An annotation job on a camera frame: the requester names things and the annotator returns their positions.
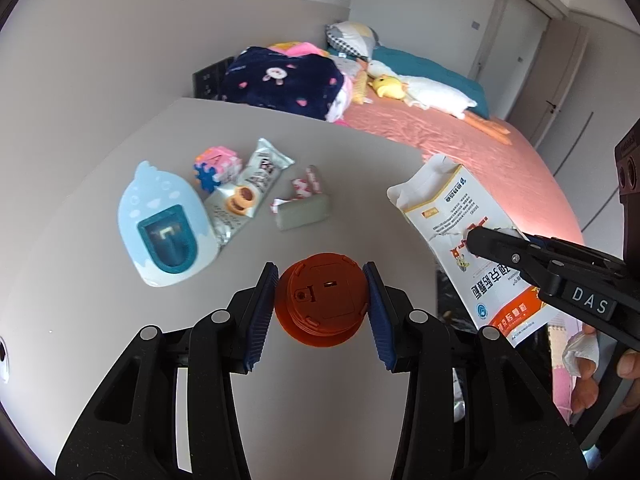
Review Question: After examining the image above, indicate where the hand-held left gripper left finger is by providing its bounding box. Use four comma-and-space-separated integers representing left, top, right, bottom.
55, 261, 280, 480

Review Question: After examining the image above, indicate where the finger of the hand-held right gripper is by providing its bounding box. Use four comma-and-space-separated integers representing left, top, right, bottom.
465, 226, 628, 348
520, 232, 628, 286

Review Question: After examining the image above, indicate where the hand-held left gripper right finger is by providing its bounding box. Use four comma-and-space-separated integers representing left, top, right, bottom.
362, 261, 589, 480

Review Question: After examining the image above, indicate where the orange round lid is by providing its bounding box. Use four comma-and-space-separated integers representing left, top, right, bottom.
274, 254, 372, 349

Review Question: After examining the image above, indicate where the white orange carton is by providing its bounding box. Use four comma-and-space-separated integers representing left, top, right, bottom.
386, 155, 564, 347

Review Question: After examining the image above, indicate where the person's right hand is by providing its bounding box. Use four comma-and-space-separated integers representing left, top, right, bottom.
570, 322, 640, 417

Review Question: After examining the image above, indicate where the white crumpled tissue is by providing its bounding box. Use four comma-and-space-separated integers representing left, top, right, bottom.
562, 332, 599, 377

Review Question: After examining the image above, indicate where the pink bed sheet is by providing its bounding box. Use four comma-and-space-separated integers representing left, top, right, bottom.
342, 102, 586, 250

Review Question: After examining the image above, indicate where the grey rectangular box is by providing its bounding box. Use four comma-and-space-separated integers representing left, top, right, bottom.
274, 194, 331, 232

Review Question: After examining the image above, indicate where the pink white candy wrapper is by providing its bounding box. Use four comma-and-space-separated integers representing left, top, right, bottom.
270, 164, 324, 211

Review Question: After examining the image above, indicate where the silver snack wrapper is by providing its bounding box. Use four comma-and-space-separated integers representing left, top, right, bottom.
202, 137, 296, 247

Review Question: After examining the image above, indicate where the pink blue puzzle cube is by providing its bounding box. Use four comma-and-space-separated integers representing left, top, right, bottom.
192, 146, 245, 195

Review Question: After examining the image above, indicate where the light blue toy device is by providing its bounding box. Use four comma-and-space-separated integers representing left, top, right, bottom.
117, 160, 221, 289

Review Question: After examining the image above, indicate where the white goose plush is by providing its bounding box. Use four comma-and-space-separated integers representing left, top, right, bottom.
367, 60, 512, 146

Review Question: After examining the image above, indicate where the teal pillow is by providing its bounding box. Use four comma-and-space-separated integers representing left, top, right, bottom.
372, 45, 490, 121

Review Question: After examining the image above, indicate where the yellow duck plush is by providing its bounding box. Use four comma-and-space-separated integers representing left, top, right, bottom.
369, 75, 407, 100

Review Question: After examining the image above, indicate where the yellow patterned plush toy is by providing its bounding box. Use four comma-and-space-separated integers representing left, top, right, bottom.
351, 70, 375, 106

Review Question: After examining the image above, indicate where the pink white cartoon blanket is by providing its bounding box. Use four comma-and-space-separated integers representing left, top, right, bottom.
325, 77, 354, 126

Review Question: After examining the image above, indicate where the navy printed blanket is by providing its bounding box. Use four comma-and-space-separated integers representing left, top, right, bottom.
222, 46, 346, 121

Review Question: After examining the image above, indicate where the pale striped pillow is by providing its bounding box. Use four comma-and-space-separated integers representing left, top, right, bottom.
332, 55, 362, 79

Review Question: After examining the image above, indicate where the checkered pillow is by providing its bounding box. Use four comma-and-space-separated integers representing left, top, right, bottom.
325, 21, 377, 59

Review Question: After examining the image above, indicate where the pink yellow fleece cloth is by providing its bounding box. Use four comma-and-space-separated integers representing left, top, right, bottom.
267, 40, 331, 59

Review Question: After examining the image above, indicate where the white door with handle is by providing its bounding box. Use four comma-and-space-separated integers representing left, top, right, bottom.
530, 22, 601, 161

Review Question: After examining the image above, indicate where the black wall socket panel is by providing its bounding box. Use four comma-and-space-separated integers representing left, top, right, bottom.
192, 57, 236, 100

